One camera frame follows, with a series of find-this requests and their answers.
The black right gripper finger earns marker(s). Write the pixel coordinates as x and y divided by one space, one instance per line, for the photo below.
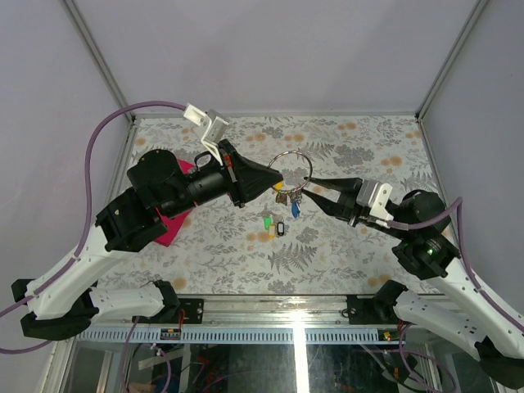
329 207
342 185

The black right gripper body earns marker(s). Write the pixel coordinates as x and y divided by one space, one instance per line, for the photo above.
355 210

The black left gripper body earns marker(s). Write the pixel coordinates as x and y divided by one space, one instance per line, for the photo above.
232 173

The blue key tag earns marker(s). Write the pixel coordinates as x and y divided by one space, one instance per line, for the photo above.
295 209

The large silver keyring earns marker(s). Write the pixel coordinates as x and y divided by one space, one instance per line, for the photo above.
306 179

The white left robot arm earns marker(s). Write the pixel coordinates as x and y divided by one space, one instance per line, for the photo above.
65 301

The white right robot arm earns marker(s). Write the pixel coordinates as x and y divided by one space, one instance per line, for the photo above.
490 331

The green key tag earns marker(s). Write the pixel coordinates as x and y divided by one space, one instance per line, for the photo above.
267 222

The yellow key tag with label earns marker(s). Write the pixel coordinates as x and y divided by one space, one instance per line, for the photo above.
272 231

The black key tag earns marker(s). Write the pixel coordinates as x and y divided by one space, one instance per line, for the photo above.
280 229

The floral table mat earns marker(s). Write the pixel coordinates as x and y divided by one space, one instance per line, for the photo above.
222 249

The red cloth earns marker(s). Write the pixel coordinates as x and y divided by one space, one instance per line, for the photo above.
173 225

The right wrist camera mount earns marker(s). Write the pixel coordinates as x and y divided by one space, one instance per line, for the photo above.
375 195

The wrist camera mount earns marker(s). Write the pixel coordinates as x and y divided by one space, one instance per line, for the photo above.
375 195
212 127

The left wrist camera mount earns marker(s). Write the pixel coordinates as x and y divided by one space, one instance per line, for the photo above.
212 127

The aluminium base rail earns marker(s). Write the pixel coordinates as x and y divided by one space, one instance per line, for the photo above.
266 311

